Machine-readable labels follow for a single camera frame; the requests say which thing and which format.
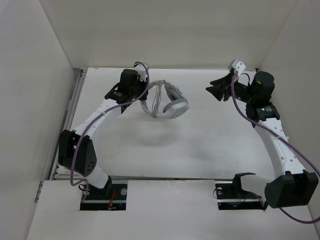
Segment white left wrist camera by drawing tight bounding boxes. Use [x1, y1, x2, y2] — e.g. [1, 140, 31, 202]
[133, 62, 149, 82]

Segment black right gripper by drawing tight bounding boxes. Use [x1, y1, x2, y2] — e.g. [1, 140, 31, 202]
[205, 72, 257, 104]

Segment grey headphone cable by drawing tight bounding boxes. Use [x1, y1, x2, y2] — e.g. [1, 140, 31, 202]
[149, 79, 173, 119]

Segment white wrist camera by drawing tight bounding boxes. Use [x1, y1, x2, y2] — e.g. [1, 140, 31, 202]
[227, 59, 246, 77]
[133, 62, 149, 82]

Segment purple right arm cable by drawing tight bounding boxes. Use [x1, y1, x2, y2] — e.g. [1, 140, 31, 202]
[231, 71, 320, 224]

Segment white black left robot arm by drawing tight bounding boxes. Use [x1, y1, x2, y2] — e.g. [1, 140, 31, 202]
[58, 62, 150, 199]

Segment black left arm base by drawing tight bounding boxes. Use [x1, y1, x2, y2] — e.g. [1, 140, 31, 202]
[78, 179, 128, 211]

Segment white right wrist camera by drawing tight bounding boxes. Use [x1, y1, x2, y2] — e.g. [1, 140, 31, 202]
[227, 59, 246, 77]

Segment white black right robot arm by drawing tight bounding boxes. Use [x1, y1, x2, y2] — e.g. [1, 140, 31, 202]
[206, 70, 319, 208]

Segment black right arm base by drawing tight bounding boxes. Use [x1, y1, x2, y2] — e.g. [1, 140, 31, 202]
[212, 181, 269, 211]

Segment white grey headphones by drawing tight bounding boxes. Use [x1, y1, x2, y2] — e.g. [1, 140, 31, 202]
[140, 79, 190, 120]

